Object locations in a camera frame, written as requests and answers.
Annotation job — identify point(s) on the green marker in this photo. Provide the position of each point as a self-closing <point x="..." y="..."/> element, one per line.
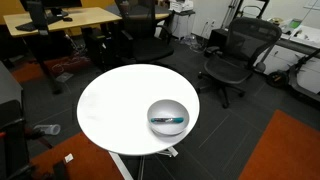
<point x="166" y="119"/>

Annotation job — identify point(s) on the white bowl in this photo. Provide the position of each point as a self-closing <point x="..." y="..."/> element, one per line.
<point x="166" y="107"/>

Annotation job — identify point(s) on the black padded office chair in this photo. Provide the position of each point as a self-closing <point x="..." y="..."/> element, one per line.
<point x="150" y="50"/>

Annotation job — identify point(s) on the white small cabinet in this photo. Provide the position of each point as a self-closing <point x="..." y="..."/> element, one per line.
<point x="183" y="25"/>

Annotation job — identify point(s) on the grey mesh office chair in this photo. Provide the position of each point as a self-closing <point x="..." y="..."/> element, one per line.
<point x="226" y="68"/>

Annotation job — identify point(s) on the black computer tower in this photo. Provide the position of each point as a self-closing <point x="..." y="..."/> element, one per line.
<point x="96" y="46"/>

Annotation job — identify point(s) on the black box cabinet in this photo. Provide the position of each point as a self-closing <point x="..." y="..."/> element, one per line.
<point x="218" y="36"/>

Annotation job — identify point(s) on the white table base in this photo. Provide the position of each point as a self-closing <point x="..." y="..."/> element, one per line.
<point x="116" y="161"/>

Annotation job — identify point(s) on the white printer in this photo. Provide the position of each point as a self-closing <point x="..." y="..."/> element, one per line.
<point x="181" y="6"/>

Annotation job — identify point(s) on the metal tripod stand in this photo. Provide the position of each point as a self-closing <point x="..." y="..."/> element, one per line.
<point x="231" y="11"/>

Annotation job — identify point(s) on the small white paper scrap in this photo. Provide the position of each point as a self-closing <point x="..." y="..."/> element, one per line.
<point x="68" y="158"/>

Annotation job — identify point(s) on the black computer mouse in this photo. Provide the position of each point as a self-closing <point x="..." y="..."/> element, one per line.
<point x="67" y="19"/>

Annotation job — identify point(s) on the clear plastic container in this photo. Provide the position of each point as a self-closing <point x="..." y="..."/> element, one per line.
<point x="50" y="129"/>

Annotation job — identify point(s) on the black computer monitor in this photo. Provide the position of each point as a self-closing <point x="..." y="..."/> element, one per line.
<point x="63" y="2"/>

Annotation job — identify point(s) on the black electric scooter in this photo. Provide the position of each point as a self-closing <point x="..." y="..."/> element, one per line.
<point x="300" y="83"/>

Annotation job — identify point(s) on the black pole stand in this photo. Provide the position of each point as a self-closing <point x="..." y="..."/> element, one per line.
<point x="38" y="16"/>

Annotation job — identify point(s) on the black keyboard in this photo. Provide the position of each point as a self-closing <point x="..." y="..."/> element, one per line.
<point x="25" y="26"/>

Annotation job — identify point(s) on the green white desk item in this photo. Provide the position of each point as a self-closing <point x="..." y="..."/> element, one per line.
<point x="295" y="23"/>

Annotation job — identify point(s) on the white long desk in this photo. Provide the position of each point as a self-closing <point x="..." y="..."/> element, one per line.
<point x="310" y="36"/>

